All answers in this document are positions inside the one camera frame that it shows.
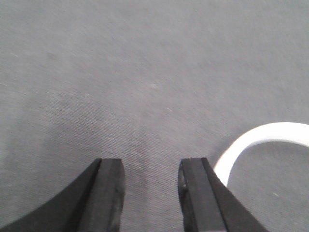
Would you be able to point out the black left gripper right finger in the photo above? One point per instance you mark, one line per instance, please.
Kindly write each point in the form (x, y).
(207, 205)

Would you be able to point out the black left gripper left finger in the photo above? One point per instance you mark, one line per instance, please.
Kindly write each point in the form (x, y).
(93, 202)

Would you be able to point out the white curved PVC clamp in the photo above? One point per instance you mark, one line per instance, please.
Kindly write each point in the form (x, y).
(290, 132)

